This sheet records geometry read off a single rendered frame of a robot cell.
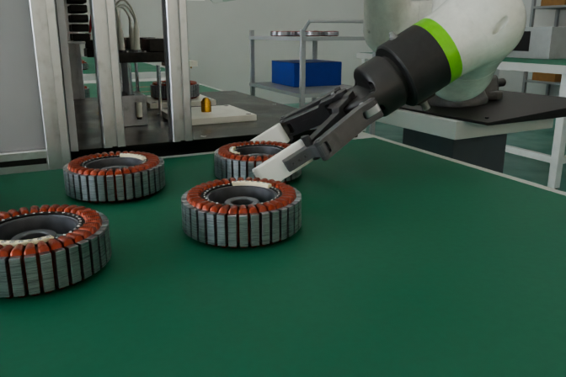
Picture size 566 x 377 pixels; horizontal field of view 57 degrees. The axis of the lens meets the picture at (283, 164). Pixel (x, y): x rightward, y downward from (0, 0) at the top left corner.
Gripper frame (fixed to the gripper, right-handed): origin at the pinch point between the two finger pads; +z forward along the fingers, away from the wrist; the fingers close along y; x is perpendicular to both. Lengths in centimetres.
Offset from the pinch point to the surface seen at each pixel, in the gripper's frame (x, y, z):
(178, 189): 3.7, -3.8, 10.4
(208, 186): 5.4, -15.3, 6.4
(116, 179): 9.4, -8.1, 14.6
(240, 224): 3.6, -23.5, 5.3
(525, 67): -108, 219, -177
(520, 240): -11.0, -26.6, -15.0
